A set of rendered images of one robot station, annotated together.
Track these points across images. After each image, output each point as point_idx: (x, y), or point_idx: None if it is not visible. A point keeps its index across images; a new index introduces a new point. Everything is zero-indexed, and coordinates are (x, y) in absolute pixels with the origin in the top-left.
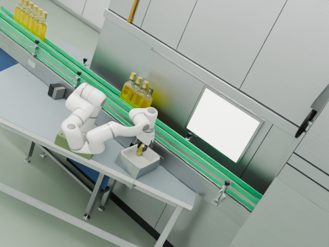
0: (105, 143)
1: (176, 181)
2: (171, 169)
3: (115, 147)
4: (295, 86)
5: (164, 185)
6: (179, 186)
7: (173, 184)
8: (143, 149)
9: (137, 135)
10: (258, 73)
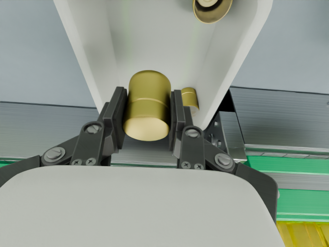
0: (328, 45)
1: (44, 93)
2: (82, 116)
3: (278, 59)
4: None
5: (18, 44)
6: (15, 85)
7: (28, 77)
8: (109, 105)
9: (246, 218)
10: None
